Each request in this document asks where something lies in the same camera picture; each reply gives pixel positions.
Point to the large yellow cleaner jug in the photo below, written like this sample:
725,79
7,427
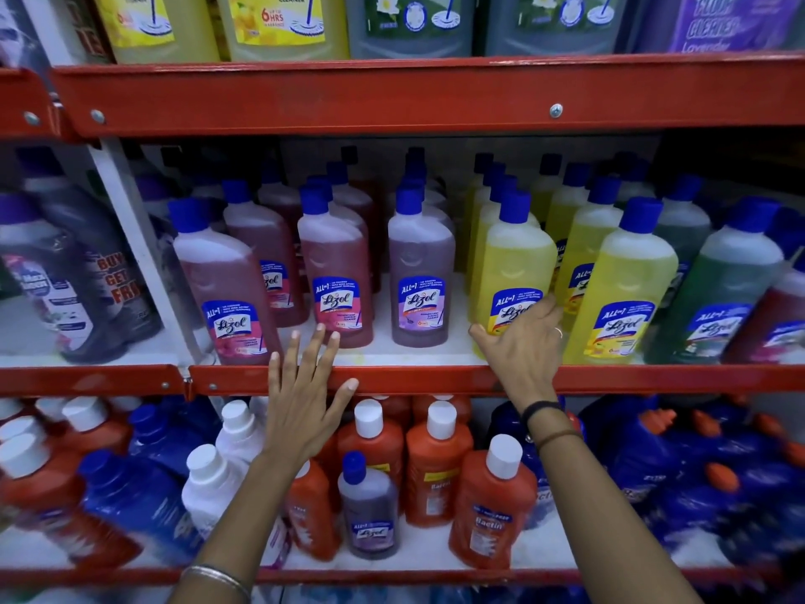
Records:
283,25
157,25

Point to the large green cleaner jug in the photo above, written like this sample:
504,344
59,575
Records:
553,25
409,25

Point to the person's right thumb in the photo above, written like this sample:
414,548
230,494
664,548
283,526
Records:
484,341

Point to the rows of pink cleaner bottles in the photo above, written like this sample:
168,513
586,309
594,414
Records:
336,270

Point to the white metal shelf upright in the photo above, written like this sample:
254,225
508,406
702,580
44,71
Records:
132,245

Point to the group of orange white-capped bottles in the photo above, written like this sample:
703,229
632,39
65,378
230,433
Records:
494,503

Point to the red metal shelf beam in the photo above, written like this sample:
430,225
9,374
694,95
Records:
409,97
22,103
88,380
629,378

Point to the person's left little finger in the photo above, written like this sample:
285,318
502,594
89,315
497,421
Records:
275,378

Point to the person's right hand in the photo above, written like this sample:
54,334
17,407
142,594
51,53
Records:
525,361

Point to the person's left middle finger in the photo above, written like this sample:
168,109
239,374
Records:
313,359

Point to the person's left forearm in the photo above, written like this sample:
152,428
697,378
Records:
245,528

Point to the yellow floor cleaner bottle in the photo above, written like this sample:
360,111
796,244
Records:
512,257

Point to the brown thread wristband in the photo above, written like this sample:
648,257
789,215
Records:
556,437

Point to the group of blue orange-capped bottles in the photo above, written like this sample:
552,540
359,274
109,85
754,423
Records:
704,471

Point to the green cleaner bottle blue cap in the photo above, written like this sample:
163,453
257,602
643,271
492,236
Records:
723,276
682,229
635,182

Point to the silver bangle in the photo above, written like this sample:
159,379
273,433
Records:
217,577

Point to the person's left hand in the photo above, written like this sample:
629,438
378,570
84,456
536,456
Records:
295,415

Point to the red cleaner bottle blue cap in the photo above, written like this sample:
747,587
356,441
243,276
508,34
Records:
777,320

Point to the black wristband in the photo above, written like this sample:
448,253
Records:
539,408

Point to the rows of yellow cleaner bottles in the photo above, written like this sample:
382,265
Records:
622,282

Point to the white bottle white cap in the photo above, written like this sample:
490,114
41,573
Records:
239,430
211,487

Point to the small lavender cleaner bottle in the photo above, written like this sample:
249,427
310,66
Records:
369,506

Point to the person's left thumb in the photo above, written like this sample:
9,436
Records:
343,403

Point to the large purple cleaner jug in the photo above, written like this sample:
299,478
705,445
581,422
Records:
723,21

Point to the black toilet cleaner bottle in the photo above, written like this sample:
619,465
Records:
94,232
50,289

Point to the lavender cleaner bottle blue cap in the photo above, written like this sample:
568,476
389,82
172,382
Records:
420,264
437,204
418,164

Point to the person's right forearm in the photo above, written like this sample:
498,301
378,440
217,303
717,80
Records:
604,522

